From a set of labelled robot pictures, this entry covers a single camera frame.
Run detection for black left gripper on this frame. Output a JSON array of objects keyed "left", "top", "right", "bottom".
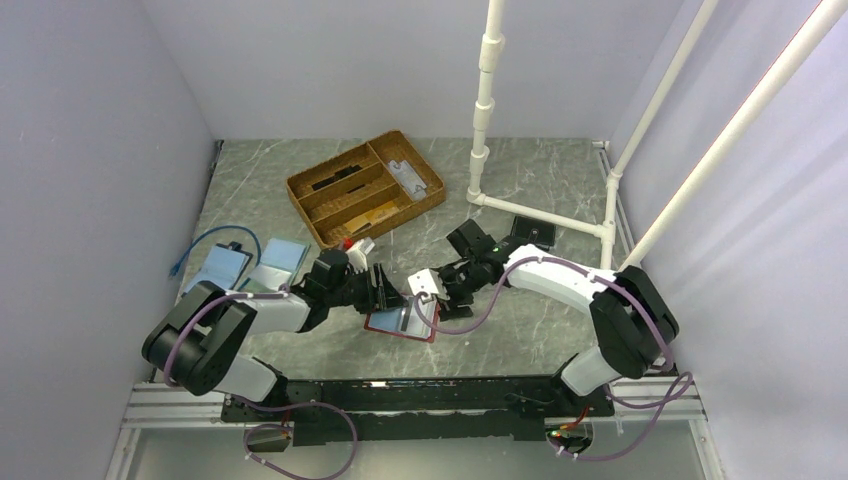
[{"left": 327, "top": 262, "right": 409, "bottom": 314}]

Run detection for red leather card holder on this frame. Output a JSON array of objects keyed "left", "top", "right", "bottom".
[{"left": 364, "top": 304, "right": 439, "bottom": 343}]

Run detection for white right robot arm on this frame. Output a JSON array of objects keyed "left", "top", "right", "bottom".
[{"left": 408, "top": 220, "right": 679, "bottom": 415}]

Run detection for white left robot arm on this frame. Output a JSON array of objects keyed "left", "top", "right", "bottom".
[{"left": 141, "top": 249, "right": 406, "bottom": 420}]

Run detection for tan card in tray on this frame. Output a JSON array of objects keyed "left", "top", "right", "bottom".
[{"left": 344, "top": 201, "right": 399, "bottom": 234}]

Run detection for light blue card holder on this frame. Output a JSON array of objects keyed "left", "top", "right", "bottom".
[{"left": 239, "top": 238, "right": 310, "bottom": 291}]

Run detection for black leather card holder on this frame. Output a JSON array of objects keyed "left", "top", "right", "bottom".
[{"left": 510, "top": 215, "right": 556, "bottom": 252}]

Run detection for clear plastic card sleeve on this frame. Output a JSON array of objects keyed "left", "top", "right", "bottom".
[{"left": 387, "top": 160, "right": 428, "bottom": 201}]

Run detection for open blue card holder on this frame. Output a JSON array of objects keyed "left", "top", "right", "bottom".
[{"left": 180, "top": 242, "right": 254, "bottom": 296}]

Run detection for woven brown organizer tray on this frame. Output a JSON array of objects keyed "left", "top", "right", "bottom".
[{"left": 285, "top": 130, "right": 446, "bottom": 249}]

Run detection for black item in tray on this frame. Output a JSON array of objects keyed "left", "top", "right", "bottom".
[{"left": 312, "top": 164, "right": 362, "bottom": 191}]

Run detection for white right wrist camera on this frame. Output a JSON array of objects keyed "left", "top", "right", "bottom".
[{"left": 407, "top": 268, "right": 446, "bottom": 302}]

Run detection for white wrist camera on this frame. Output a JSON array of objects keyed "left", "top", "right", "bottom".
[
  {"left": 407, "top": 268, "right": 446, "bottom": 302},
  {"left": 341, "top": 237, "right": 375, "bottom": 273}
]

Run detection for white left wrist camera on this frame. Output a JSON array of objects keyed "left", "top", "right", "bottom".
[{"left": 341, "top": 237, "right": 375, "bottom": 273}]

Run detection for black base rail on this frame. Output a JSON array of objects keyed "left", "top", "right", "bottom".
[{"left": 221, "top": 375, "right": 615, "bottom": 446}]

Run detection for blue cable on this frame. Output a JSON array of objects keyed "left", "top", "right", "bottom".
[{"left": 170, "top": 225, "right": 263, "bottom": 277}]

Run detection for white PVC pipe frame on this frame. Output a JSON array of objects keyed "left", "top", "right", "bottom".
[{"left": 466, "top": 0, "right": 847, "bottom": 269}]

